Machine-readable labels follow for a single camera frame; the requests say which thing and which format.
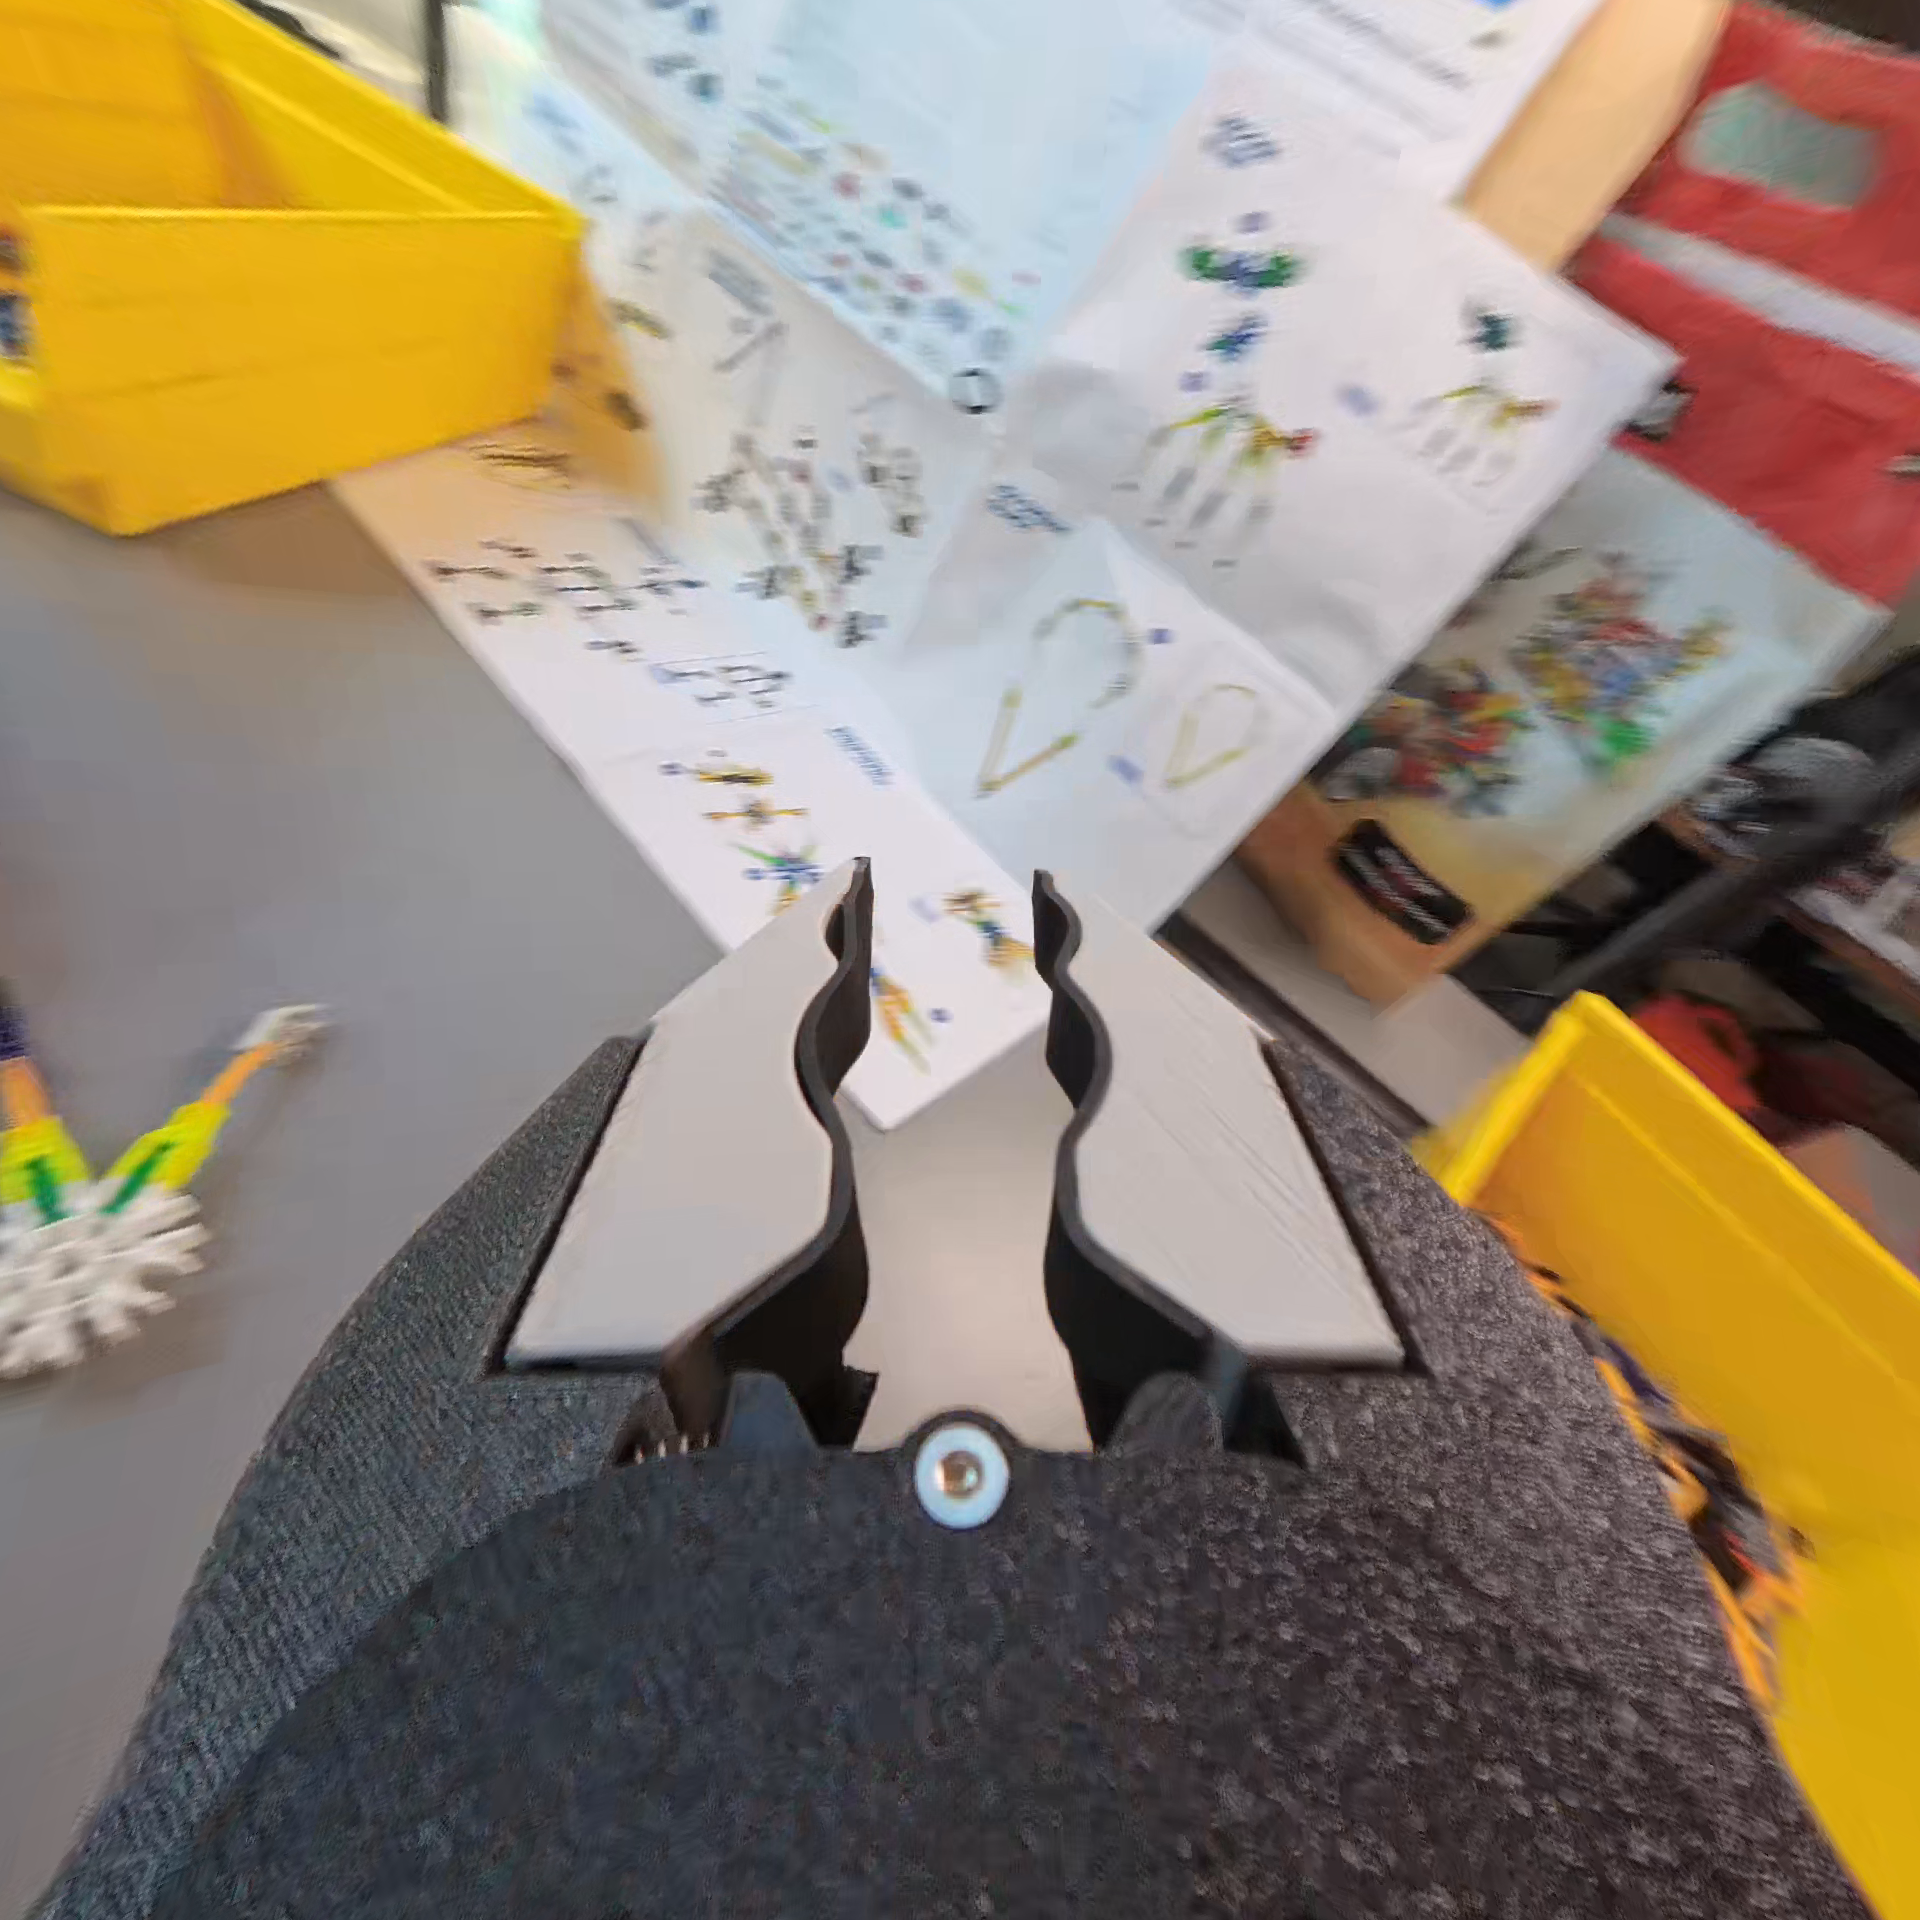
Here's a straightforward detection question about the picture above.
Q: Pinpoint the yellow plastic bin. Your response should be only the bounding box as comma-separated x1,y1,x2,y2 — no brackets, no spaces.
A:
0,0,590,536
1418,990,1920,1920

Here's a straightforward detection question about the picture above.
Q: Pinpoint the toy construction model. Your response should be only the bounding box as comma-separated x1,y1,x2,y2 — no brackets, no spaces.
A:
0,982,331,1382

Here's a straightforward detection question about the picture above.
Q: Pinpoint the colourful toy set box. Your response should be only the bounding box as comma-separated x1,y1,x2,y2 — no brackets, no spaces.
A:
1237,451,1895,1011

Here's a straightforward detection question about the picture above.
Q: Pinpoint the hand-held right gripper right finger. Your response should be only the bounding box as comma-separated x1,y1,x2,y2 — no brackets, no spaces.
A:
1030,871,1426,1433

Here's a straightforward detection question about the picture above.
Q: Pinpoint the brown cardboard box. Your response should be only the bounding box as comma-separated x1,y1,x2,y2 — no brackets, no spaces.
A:
1462,0,1734,225

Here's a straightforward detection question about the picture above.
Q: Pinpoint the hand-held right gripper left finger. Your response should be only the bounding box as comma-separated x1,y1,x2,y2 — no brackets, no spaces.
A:
506,857,876,1420

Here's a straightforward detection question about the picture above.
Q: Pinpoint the toy instruction sheet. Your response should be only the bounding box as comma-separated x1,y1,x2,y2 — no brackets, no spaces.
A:
336,0,1683,1134

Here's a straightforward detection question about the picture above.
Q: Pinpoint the grey desk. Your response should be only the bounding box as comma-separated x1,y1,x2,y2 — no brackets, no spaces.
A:
0,480,1501,1907

